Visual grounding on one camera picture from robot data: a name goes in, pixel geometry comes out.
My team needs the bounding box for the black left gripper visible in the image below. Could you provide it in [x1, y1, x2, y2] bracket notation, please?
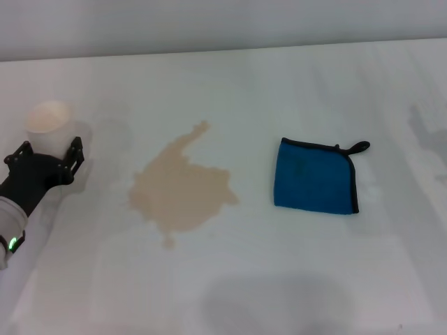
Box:
[0, 136, 86, 218]

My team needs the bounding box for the white paper cup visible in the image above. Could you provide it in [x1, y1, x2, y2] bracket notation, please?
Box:
[24, 100, 94, 158]

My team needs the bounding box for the blue rag with black trim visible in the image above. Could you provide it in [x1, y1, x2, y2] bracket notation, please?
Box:
[272, 136, 372, 215]

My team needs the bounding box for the brown water stain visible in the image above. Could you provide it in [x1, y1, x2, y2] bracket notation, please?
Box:
[129, 119, 241, 251]

